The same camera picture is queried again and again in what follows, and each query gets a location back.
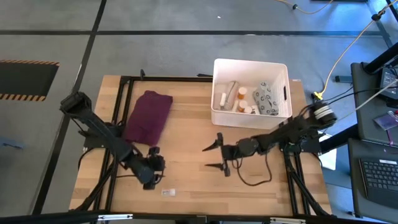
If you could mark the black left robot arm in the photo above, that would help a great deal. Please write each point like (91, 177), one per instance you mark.
(99, 130)

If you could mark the black desk top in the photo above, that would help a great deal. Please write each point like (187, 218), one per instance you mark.
(367, 124)

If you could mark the black computer keyboard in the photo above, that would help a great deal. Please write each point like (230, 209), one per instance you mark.
(379, 180)

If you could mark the black aluminium table frame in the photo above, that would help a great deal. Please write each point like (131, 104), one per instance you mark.
(174, 78)

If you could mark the black keyboard tray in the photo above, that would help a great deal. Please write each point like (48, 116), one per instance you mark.
(356, 186)

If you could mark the blue floor object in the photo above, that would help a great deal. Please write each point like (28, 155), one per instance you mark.
(9, 143)

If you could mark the small clear packet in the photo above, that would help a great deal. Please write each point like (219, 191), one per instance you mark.
(168, 192)

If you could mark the purple card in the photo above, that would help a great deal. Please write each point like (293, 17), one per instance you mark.
(385, 121)

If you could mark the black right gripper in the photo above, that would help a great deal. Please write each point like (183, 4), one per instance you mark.
(245, 147)

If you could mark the black bar silver brackets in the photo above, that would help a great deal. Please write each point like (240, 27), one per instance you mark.
(62, 217)

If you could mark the purple folded cloth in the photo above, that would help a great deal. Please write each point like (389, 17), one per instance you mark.
(149, 116)

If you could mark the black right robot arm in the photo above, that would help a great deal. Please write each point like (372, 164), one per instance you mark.
(292, 132)

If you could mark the grey tube in bin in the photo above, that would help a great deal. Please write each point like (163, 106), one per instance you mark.
(231, 93)

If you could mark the white perforated plastic basket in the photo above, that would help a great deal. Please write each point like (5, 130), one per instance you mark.
(248, 70)

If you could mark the grey cross-print pouch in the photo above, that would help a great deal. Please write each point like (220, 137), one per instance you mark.
(265, 98)

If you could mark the black hazard-striped floor mat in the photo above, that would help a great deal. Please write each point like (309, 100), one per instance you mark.
(25, 79)

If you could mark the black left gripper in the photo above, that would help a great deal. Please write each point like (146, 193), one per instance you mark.
(144, 171)

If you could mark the white paper sheet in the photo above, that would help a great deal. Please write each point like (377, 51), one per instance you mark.
(329, 158)

